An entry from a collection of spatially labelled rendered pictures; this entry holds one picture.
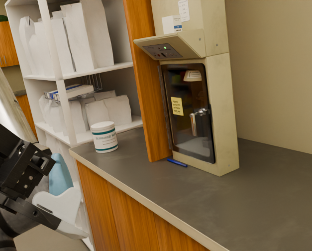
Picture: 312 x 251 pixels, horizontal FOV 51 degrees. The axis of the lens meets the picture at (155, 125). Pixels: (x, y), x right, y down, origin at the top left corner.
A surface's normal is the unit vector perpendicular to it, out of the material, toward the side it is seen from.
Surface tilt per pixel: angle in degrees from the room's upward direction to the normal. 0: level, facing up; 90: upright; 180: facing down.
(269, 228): 0
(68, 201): 73
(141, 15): 90
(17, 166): 98
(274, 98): 90
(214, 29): 90
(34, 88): 90
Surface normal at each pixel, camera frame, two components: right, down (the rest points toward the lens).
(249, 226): -0.14, -0.96
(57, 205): 0.47, -0.15
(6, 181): 0.82, 0.17
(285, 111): -0.84, 0.26
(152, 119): 0.53, 0.14
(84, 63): -0.06, 0.41
